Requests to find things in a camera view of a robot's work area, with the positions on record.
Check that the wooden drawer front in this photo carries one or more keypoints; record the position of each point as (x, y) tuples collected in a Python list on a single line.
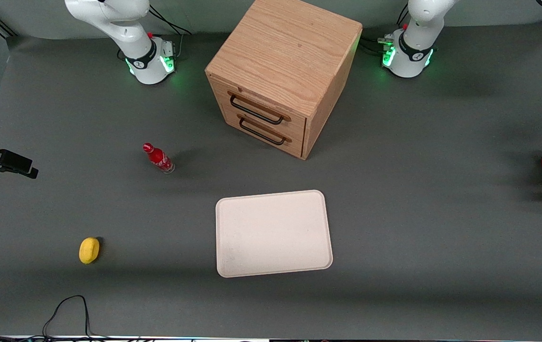
[(295, 145), (294, 124)]

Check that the red cola bottle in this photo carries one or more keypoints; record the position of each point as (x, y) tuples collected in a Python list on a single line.
[(159, 159)]

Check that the wooden two-drawer cabinet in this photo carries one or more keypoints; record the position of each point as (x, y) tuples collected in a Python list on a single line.
[(285, 47)]

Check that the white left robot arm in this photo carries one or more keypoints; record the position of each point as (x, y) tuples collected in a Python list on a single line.
[(413, 52)]

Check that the cream rectangular tray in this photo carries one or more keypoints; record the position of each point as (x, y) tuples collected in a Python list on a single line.
[(271, 235)]

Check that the yellow lemon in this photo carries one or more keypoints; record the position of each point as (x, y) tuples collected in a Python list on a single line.
[(88, 250)]

